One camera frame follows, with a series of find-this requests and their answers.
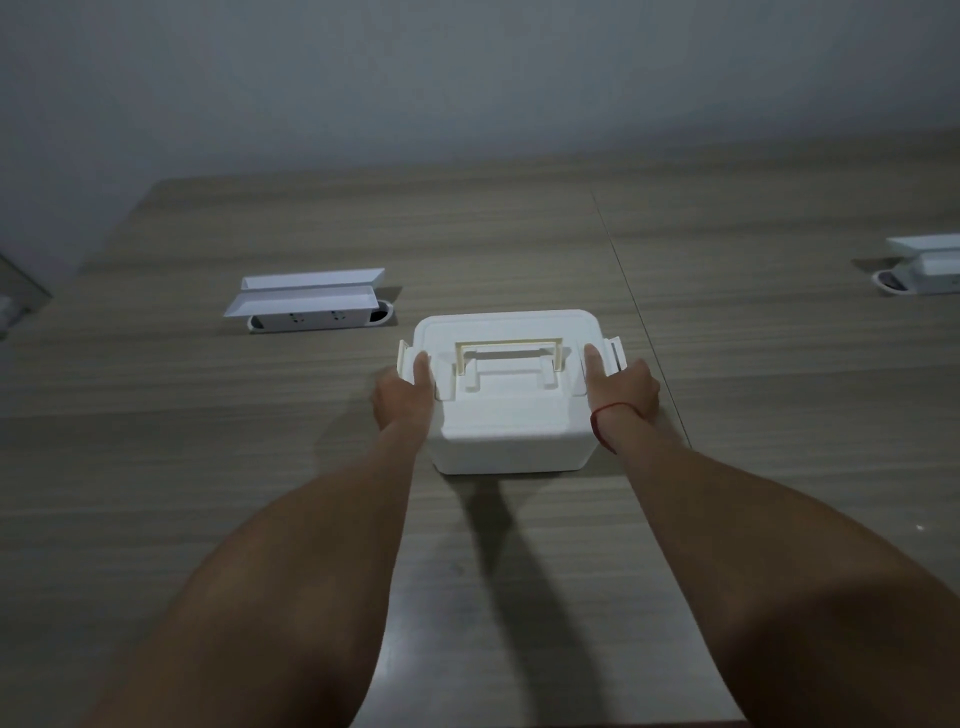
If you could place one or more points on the person's right hand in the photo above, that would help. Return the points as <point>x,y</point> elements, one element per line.
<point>628,390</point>

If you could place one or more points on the person's left hand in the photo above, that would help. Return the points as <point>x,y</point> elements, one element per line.
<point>397,401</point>

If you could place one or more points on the person's right thumb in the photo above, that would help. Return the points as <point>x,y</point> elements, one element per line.
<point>595,370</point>

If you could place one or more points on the person's left thumb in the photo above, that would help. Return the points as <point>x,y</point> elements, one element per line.
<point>422,373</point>

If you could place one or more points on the white plastic storage box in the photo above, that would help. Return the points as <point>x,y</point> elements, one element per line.
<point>510,397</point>

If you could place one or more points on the person's left forearm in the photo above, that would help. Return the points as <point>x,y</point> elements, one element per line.
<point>277,592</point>

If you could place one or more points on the person's right forearm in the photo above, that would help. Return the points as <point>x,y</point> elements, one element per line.
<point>772,577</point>

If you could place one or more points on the white desk power socket box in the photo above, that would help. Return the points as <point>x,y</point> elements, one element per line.
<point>307,301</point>
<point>924,264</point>

